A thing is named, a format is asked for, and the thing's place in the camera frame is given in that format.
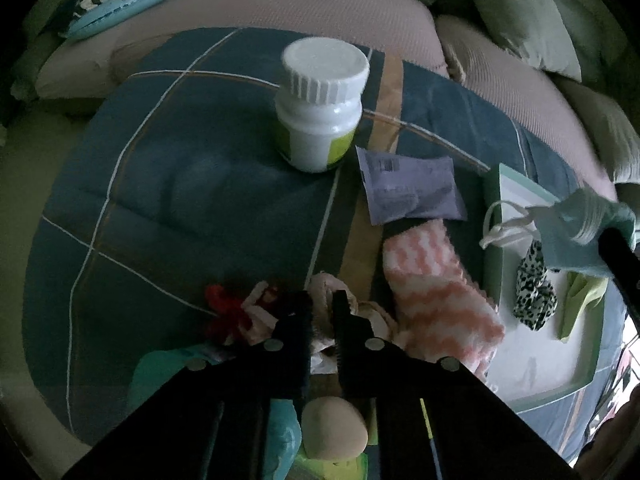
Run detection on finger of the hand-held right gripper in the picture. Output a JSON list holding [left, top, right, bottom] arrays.
[[597, 228, 640, 331]]

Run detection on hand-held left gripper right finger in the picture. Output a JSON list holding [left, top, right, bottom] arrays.
[[332, 290, 581, 480]]

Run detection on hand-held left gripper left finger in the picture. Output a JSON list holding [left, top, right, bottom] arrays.
[[62, 290, 316, 480]]

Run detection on pale floral scrunchie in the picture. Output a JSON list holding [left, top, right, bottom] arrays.
[[305, 272, 401, 356]]

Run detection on pale pink hair tie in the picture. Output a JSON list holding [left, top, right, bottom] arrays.
[[240, 282, 282, 343]]

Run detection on lime green cloth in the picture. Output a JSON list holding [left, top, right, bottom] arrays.
[[557, 270, 608, 343]]

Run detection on blue face mask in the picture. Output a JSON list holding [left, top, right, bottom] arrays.
[[480, 187, 638, 278]]

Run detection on red hair ties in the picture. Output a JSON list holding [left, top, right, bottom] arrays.
[[205, 284, 261, 346]]

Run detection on leopard print scrunchie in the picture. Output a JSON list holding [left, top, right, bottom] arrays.
[[515, 240, 558, 331]]

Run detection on pink white fluffy cloth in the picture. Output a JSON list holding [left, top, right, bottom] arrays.
[[382, 220, 506, 376]]

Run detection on white tray with teal rim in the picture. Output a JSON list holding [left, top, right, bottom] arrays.
[[482, 162, 626, 413]]

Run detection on green tissue pack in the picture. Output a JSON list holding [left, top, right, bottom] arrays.
[[295, 452, 371, 480]]

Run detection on beige makeup sponge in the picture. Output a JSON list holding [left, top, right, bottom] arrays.
[[302, 396, 370, 461]]

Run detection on grey square pillow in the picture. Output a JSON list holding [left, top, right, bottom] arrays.
[[555, 77, 640, 186], [450, 0, 583, 83]]

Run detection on teal tissue packet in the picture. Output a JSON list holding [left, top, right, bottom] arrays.
[[127, 342, 303, 480]]

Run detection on lavender foil packet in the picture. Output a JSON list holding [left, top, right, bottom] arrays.
[[356, 146, 468, 226]]

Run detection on blue plaid blanket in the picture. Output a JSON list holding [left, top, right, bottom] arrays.
[[22, 27, 636, 480]]

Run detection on pink ribbed seat cushion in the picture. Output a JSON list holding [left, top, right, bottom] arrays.
[[435, 14, 621, 201], [35, 0, 451, 101]]

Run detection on white bottle with green label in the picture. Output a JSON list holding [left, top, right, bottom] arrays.
[[274, 37, 371, 173]]

